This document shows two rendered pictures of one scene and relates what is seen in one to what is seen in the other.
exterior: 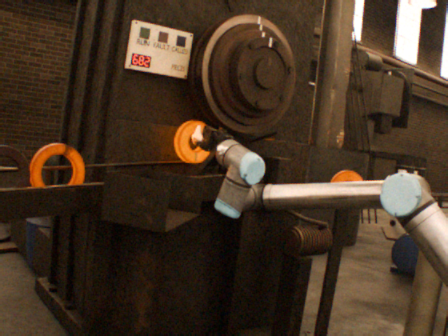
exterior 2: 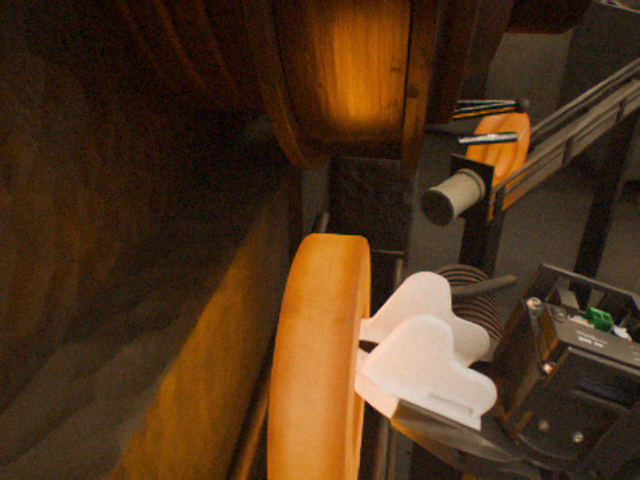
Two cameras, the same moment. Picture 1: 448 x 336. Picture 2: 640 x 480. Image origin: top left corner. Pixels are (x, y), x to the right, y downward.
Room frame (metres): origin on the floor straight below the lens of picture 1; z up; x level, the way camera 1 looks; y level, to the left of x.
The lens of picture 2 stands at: (1.69, 0.31, 1.04)
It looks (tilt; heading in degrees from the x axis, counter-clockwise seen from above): 29 degrees down; 318
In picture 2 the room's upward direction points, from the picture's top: 1 degrees clockwise
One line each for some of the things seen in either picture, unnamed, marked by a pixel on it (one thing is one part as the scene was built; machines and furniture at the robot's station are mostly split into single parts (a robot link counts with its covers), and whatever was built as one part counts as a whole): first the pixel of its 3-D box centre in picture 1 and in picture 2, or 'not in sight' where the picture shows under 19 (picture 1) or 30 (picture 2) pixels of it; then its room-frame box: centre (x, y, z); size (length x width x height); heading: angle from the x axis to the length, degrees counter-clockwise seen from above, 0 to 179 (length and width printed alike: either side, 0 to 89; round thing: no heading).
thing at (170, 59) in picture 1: (160, 50); not in sight; (1.85, 0.32, 1.15); 0.26 x 0.02 x 0.18; 128
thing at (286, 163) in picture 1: (274, 186); (370, 232); (2.13, -0.19, 0.68); 0.11 x 0.08 x 0.24; 38
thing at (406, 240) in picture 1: (415, 250); not in sight; (3.69, -1.52, 0.17); 0.57 x 0.31 x 0.34; 148
